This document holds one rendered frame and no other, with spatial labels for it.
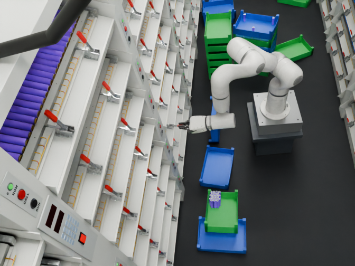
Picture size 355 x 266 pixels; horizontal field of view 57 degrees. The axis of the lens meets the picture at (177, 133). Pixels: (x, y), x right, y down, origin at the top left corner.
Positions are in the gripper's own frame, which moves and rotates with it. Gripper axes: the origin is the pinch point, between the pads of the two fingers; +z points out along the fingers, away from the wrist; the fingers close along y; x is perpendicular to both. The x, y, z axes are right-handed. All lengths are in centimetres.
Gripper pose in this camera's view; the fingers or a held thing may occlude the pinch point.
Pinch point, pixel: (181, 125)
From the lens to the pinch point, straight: 196.1
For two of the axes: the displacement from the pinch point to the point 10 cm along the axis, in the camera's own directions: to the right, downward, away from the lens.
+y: 1.0, -8.3, 5.5
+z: -9.5, 0.9, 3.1
